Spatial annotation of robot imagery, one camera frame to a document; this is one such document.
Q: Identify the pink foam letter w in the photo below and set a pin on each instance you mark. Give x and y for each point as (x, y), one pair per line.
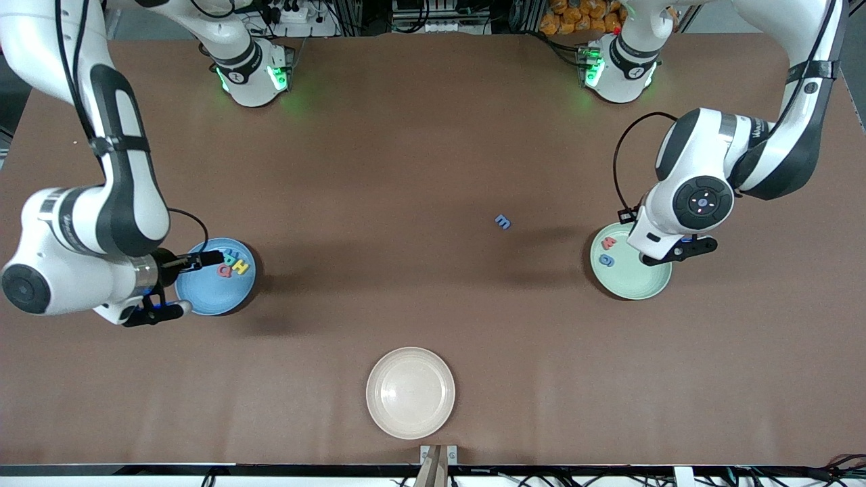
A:
(609, 242)

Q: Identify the beige plate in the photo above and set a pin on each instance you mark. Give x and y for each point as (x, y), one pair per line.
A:
(411, 393)

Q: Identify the white power strip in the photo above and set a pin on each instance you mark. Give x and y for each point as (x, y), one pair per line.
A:
(298, 30)

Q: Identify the blue plate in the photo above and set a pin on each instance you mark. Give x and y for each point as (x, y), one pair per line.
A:
(216, 291)

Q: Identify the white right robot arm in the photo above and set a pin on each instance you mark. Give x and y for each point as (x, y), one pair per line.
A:
(122, 203)

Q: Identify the teal foam letter R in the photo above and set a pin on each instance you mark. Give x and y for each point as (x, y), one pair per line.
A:
(235, 256)

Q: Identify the orange packets pile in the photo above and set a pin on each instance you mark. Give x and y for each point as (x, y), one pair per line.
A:
(575, 13)

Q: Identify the green plate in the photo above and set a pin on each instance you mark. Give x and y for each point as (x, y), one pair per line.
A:
(639, 277)

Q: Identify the yellow foam uppercase H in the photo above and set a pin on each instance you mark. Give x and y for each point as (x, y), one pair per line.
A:
(241, 268)

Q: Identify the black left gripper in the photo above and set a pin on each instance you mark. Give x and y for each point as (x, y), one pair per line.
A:
(625, 215)

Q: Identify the blue foam letter g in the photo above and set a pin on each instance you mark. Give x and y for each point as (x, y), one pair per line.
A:
(607, 260)

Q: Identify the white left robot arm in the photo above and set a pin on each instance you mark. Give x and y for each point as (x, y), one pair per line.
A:
(703, 182)

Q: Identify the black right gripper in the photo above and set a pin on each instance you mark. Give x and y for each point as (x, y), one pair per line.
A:
(167, 264)

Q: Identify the blue foam lowercase m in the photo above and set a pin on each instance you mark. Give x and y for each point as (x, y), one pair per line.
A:
(503, 221)

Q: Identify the metal table edge bracket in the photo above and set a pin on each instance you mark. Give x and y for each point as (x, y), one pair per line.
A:
(425, 452)

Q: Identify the pink foam letter Q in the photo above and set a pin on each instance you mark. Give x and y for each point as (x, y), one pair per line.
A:
(221, 271)

